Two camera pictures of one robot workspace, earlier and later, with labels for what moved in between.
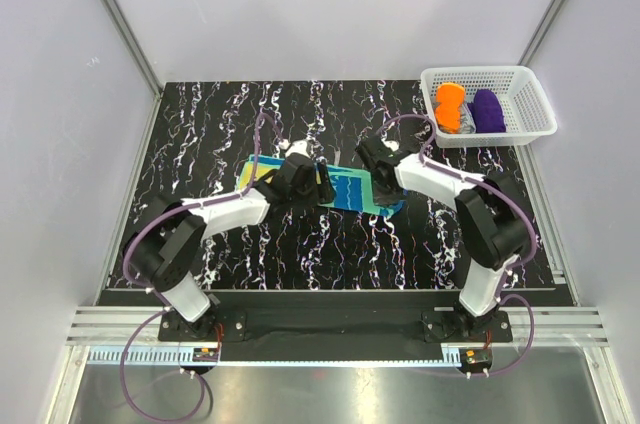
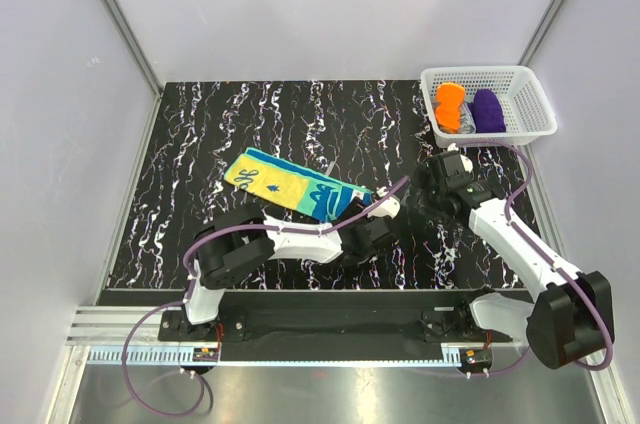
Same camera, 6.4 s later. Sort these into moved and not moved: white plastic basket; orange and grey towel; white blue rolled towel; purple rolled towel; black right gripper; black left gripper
Moved: black right gripper; black left gripper
Not moved: orange and grey towel; white plastic basket; purple rolled towel; white blue rolled towel
